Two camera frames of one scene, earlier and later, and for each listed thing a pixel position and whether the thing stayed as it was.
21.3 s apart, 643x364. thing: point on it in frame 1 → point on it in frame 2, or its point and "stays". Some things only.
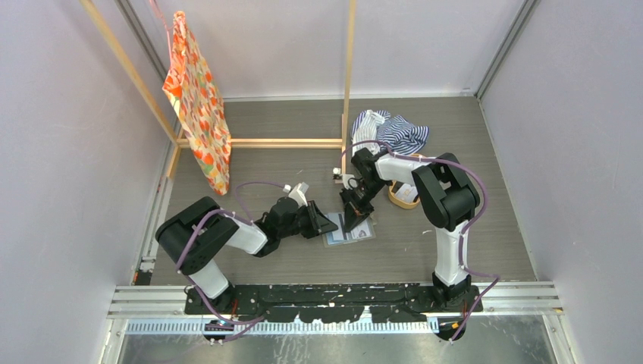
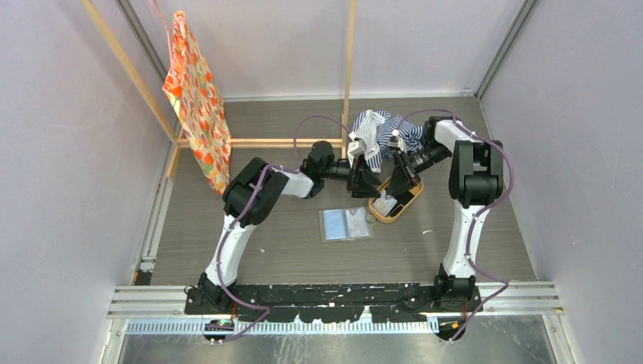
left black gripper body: [304, 223] → [352, 174]
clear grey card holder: [366, 230] stays
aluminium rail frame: [530, 299] stays
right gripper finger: [350, 216] → [399, 176]
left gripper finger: [325, 231] → [368, 193]
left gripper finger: [324, 224] → [371, 179]
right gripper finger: [362, 212] → [405, 183]
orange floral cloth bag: [196, 99] stays
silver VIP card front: [363, 230] stays
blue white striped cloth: [401, 136] stays
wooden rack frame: [172, 133] stays
